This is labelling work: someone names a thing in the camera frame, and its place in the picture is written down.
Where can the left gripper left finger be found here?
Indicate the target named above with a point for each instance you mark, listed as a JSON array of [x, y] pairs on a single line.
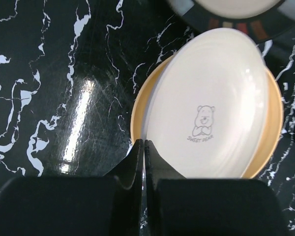
[[76, 206]]

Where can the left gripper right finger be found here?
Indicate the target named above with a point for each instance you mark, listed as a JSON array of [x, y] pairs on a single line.
[[178, 206]]

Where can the white bear print plate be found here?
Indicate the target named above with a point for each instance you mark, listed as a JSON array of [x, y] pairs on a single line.
[[207, 110]]

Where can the tan yellow plate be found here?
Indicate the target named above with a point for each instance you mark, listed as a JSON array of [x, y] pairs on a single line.
[[271, 131]]

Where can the black striped bottom plate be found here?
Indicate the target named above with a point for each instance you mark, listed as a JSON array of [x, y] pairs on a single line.
[[261, 20]]

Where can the black marble mat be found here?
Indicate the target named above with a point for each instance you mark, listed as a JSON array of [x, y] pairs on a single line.
[[70, 71]]

